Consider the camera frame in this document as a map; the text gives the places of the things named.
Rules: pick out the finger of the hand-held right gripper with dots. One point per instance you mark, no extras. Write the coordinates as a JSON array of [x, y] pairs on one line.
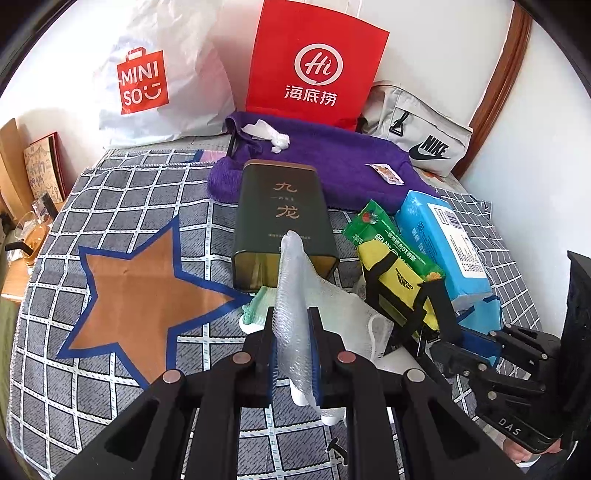
[[480, 346], [444, 309]]

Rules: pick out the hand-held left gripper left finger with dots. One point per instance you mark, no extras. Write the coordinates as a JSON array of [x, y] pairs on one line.
[[273, 374]]

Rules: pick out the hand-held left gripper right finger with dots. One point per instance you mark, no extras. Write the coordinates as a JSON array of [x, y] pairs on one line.
[[315, 369]]

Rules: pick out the yellow black sock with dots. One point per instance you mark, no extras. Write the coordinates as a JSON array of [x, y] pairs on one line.
[[392, 277]]

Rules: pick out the mint green face mask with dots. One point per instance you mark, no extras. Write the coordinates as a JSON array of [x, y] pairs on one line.
[[256, 314]]

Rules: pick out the white mesh bag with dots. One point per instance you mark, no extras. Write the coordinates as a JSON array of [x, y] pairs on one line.
[[295, 286]]

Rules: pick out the green snack packet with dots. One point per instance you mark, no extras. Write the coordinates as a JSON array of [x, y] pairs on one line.
[[383, 228]]

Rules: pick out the dark green tin box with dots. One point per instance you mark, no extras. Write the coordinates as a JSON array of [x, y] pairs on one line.
[[277, 207]]

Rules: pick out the person's right hand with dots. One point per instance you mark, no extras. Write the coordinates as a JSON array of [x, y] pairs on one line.
[[521, 458]]

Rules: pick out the blue tissue pack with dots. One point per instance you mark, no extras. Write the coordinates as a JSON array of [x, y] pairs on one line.
[[438, 230]]

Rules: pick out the small printed sticker packet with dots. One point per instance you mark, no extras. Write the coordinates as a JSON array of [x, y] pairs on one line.
[[387, 173]]

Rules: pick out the grey checked star blanket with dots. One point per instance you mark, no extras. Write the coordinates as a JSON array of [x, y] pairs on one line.
[[138, 286]]

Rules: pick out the grey waist bag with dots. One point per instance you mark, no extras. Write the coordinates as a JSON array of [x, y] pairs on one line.
[[415, 120]]

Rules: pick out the purple towel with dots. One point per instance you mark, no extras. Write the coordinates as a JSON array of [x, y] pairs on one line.
[[332, 152]]

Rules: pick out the olive green cloth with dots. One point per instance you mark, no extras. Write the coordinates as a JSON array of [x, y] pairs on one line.
[[8, 360]]

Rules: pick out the wooden bedside table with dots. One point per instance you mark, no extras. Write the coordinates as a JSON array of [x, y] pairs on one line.
[[14, 281]]

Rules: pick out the glass teapot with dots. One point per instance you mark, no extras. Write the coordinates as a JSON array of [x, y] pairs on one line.
[[32, 240]]

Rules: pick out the red-edged illustrated book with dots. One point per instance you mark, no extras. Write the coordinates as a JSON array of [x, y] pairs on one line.
[[44, 166]]

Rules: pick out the red paper bag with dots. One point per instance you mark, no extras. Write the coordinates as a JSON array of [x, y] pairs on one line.
[[277, 46]]

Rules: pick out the wooden board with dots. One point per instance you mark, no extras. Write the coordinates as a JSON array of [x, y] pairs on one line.
[[11, 161]]

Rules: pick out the white plastic shopping bag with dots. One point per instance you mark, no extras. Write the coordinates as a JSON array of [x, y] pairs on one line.
[[152, 55]]

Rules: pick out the brown wooden bed frame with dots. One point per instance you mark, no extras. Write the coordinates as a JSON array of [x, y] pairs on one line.
[[508, 83]]

